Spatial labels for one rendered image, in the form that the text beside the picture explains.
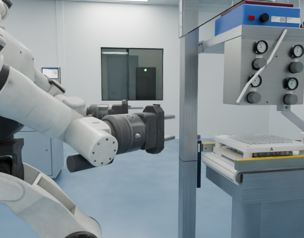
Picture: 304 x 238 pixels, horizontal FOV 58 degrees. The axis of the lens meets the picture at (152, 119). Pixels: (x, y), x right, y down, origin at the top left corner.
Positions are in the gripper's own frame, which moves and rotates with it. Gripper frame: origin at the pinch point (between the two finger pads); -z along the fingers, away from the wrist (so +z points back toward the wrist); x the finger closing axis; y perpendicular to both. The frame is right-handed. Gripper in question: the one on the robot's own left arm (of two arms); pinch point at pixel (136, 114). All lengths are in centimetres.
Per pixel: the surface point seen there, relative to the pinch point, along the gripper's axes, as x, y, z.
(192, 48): -26.1, 1.2, -22.4
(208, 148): 14.1, 2.0, -29.7
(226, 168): 16.6, 21.9, -30.1
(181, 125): 4.5, -0.3, -18.8
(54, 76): -26, -248, 100
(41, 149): 59, -209, 106
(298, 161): 13, 26, -53
